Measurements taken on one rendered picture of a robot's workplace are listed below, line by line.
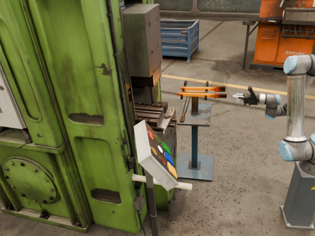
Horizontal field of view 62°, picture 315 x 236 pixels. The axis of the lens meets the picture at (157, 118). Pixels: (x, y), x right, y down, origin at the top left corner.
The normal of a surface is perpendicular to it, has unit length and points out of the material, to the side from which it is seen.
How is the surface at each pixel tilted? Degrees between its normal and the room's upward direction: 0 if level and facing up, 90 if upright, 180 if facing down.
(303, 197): 90
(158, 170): 90
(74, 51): 89
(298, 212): 90
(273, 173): 0
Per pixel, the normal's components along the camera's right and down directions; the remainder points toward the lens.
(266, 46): -0.46, 0.51
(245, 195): -0.07, -0.84
